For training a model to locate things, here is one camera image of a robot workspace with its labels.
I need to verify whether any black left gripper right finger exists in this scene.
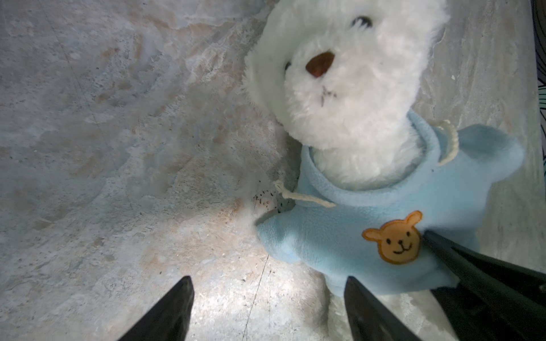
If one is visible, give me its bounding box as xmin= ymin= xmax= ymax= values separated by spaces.
xmin=344 ymin=276 xmax=420 ymax=341

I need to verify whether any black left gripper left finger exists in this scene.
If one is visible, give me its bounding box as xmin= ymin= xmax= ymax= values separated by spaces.
xmin=119 ymin=276 xmax=195 ymax=341

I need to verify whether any white plush teddy bear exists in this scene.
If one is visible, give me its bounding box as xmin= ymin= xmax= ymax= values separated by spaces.
xmin=245 ymin=1 xmax=448 ymax=340

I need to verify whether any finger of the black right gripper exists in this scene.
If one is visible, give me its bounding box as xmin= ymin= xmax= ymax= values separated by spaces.
xmin=424 ymin=231 xmax=545 ymax=340

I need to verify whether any light blue fleece hoodie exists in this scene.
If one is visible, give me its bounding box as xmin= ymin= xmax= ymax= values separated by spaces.
xmin=257 ymin=112 xmax=525 ymax=296

